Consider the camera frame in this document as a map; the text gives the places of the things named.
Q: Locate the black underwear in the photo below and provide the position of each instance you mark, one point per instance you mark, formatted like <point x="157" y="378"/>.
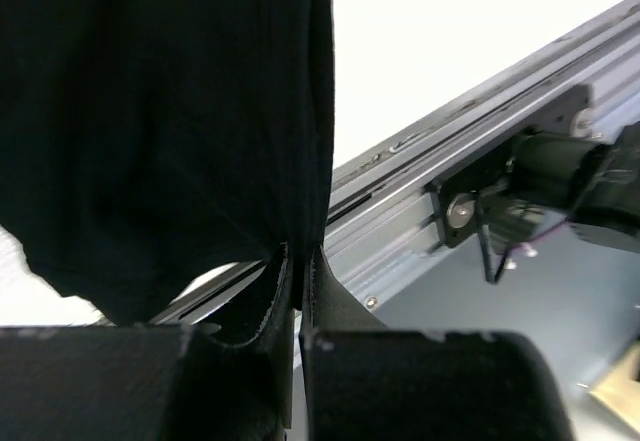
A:
<point x="144" y="142"/>

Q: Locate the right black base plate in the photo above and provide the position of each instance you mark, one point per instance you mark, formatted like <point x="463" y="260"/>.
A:
<point x="466" y="200"/>

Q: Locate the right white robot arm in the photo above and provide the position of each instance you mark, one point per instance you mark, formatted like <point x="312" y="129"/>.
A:
<point x="594" y="184"/>

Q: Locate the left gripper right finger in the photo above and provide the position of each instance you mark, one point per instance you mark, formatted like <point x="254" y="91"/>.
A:
<point x="366" y="381"/>

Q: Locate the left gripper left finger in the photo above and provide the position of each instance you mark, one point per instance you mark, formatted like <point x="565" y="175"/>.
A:
<point x="235" y="384"/>

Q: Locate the aluminium mounting rail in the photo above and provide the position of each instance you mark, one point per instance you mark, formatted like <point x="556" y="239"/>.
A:
<point x="382" y="242"/>

